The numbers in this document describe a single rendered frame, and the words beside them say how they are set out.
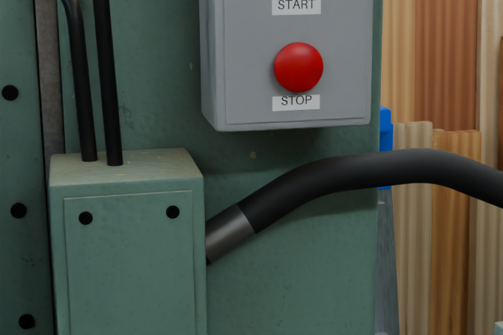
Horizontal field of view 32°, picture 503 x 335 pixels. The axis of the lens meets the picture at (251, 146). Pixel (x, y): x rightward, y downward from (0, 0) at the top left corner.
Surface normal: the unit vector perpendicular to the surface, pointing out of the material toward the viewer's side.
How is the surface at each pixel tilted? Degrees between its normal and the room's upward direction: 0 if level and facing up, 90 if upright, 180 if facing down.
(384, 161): 53
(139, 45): 90
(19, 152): 90
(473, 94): 87
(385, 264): 82
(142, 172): 0
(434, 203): 87
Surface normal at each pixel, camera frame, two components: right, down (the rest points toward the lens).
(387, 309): 0.40, 0.06
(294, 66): 0.21, 0.22
